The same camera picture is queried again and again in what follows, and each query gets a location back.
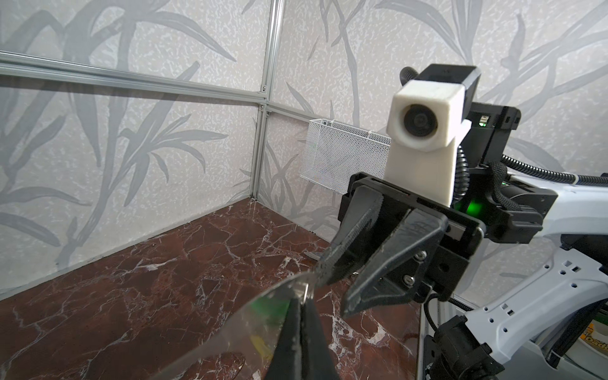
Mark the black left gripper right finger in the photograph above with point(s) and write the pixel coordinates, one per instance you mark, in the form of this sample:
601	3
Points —
317	363

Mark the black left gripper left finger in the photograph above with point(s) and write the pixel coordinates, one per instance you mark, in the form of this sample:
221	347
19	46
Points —
286	362

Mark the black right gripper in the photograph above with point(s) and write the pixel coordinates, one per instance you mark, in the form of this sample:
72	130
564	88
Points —
404	246

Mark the key with green tag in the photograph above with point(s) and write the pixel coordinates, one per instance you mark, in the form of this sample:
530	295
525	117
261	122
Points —
270	308

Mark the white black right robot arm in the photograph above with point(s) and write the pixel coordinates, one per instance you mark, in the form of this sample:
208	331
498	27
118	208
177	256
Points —
518	202

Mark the white wire mesh basket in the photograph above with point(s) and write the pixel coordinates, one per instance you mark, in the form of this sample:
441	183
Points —
335	151

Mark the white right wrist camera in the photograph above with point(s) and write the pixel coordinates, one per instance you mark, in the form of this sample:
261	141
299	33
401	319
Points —
426	127

